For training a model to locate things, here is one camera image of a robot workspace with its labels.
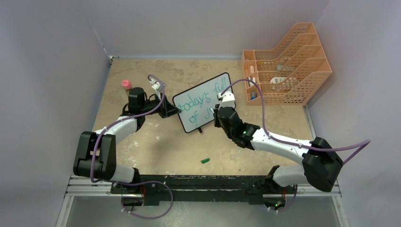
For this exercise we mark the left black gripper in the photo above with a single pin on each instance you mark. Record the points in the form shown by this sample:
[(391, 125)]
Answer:
[(168, 109)]

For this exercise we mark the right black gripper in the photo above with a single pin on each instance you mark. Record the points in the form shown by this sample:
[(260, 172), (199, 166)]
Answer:
[(216, 124)]

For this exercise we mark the white whiteboard with black frame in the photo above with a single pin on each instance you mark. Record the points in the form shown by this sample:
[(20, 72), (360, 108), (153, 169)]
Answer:
[(195, 102)]

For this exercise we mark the green marker cap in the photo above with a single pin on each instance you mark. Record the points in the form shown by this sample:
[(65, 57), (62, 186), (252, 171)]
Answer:
[(205, 160)]

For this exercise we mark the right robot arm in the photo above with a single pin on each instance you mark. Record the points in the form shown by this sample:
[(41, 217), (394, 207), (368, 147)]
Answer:
[(315, 167)]

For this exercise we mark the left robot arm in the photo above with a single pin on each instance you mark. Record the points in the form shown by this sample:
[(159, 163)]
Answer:
[(96, 152)]

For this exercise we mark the white stapler in organizer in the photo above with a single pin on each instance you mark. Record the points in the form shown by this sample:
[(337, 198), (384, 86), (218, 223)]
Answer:
[(252, 81)]

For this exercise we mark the pink capped spice bottle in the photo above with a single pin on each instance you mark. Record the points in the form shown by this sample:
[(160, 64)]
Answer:
[(126, 84)]

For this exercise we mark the orange plastic file organizer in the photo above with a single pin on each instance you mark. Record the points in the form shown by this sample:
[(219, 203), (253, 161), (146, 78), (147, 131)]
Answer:
[(299, 54)]

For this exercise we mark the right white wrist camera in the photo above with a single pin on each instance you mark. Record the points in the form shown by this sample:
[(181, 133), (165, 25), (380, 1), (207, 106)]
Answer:
[(227, 99)]

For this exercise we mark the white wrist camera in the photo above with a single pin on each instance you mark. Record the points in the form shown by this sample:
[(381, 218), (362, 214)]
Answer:
[(227, 99), (158, 87)]

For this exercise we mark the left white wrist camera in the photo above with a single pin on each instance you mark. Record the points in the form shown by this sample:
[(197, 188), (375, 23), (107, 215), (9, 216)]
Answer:
[(158, 87)]

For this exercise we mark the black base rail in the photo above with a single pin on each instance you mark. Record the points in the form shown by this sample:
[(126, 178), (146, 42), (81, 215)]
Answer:
[(253, 189)]

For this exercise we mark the aluminium frame rail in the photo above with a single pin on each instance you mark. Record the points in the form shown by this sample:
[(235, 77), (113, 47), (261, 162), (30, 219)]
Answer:
[(81, 187)]

